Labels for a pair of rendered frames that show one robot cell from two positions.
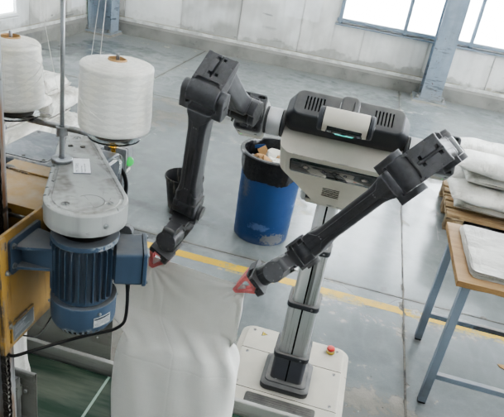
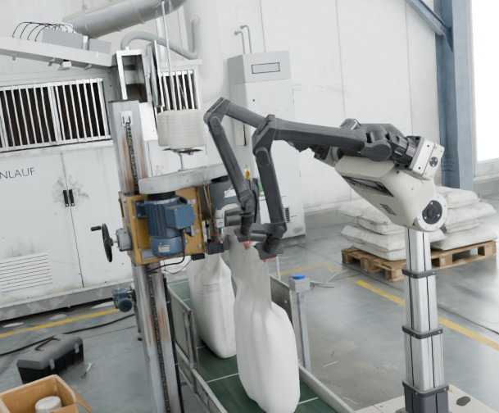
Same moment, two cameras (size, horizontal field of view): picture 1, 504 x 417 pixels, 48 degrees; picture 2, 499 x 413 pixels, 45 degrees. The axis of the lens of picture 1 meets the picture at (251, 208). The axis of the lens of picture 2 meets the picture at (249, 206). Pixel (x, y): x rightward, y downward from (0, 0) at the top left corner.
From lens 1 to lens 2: 2.04 m
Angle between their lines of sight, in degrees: 59
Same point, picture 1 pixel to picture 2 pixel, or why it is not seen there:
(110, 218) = (153, 183)
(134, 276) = (172, 222)
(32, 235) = not seen: hidden behind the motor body
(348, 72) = not seen: outside the picture
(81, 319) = (153, 245)
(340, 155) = (360, 167)
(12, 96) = (162, 137)
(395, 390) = not seen: outside the picture
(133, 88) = (177, 120)
